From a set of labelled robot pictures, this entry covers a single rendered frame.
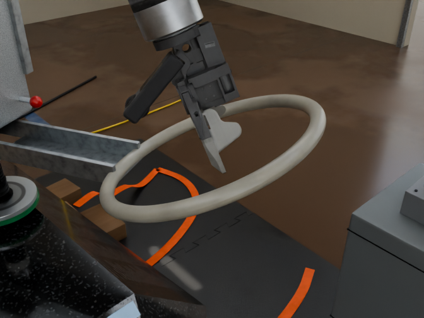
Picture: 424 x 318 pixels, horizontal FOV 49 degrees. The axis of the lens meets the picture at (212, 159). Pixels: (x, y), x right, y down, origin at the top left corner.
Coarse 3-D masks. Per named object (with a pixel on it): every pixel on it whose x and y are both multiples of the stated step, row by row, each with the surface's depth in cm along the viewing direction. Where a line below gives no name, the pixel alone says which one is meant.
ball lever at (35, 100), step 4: (36, 96) 118; (20, 100) 120; (24, 100) 119; (28, 100) 119; (32, 100) 117; (36, 100) 117; (40, 100) 118; (32, 104) 117; (36, 104) 118; (40, 104) 118
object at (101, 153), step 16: (16, 128) 123; (32, 128) 121; (48, 128) 119; (64, 128) 118; (0, 144) 112; (16, 144) 111; (32, 144) 120; (48, 144) 120; (64, 144) 119; (80, 144) 117; (96, 144) 115; (112, 144) 113; (128, 144) 111; (16, 160) 113; (32, 160) 110; (48, 160) 108; (64, 160) 106; (80, 160) 104; (96, 160) 112; (112, 160) 112; (80, 176) 107; (96, 176) 105
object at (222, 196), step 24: (264, 96) 110; (288, 96) 104; (312, 120) 86; (144, 144) 112; (312, 144) 80; (120, 168) 104; (264, 168) 75; (288, 168) 76; (216, 192) 74; (240, 192) 74; (120, 216) 82; (144, 216) 78; (168, 216) 76
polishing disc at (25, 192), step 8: (8, 176) 142; (16, 176) 142; (8, 184) 138; (16, 184) 138; (24, 184) 138; (32, 184) 138; (16, 192) 135; (24, 192) 135; (32, 192) 135; (16, 200) 132; (24, 200) 132; (32, 200) 132; (0, 208) 129; (8, 208) 129; (16, 208) 129; (24, 208) 129; (0, 216) 126; (8, 216) 126
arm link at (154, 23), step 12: (168, 0) 60; (180, 0) 61; (192, 0) 63; (144, 12) 61; (156, 12) 61; (168, 12) 61; (180, 12) 61; (192, 12) 62; (144, 24) 63; (156, 24) 62; (168, 24) 61; (180, 24) 62; (192, 24) 63; (144, 36) 64; (156, 36) 62; (168, 36) 63
